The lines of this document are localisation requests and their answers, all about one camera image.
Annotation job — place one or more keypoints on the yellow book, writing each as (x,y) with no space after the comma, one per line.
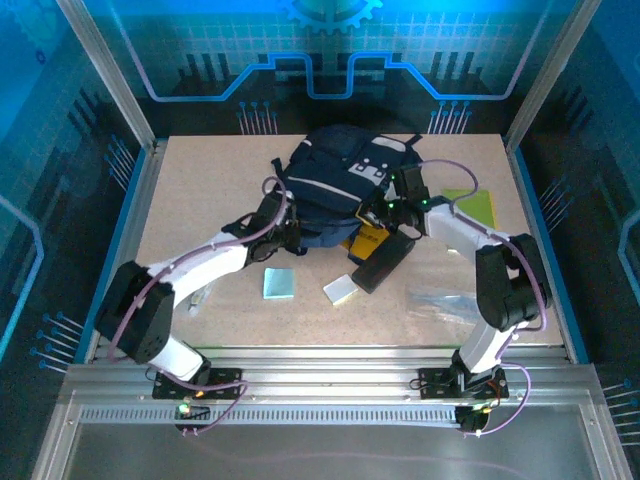
(367,247)

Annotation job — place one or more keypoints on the black pencil case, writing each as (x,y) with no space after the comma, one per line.
(382,267)

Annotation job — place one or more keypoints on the light blue sticky note pad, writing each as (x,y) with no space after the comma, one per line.
(279,284)

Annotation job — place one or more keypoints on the navy blue backpack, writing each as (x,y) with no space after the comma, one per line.
(325,170)

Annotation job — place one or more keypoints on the green notebook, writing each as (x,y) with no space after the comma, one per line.
(475,205)

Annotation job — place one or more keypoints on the clear plastic pen pouch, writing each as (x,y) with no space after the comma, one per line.
(440,305)

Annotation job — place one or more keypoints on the small clear plastic packet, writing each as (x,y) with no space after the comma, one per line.
(197,302)

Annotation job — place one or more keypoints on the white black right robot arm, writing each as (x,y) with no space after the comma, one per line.
(460,225)

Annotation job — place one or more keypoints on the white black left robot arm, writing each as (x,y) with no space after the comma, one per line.
(210,260)

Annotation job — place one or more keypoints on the small black controller board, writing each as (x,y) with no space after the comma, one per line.
(197,414)
(470,420)

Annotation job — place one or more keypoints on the steel tray panel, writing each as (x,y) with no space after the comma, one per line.
(325,450)

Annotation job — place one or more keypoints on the aluminium table side rail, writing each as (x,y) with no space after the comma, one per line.
(150,165)
(521,175)

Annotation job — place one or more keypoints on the aluminium frame cross rail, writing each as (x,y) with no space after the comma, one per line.
(325,372)

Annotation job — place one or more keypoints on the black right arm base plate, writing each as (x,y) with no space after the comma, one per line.
(432,387)

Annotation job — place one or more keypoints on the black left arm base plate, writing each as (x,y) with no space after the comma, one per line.
(165,390)

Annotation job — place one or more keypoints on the aluminium frame post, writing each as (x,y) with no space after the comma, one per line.
(105,65)
(554,65)

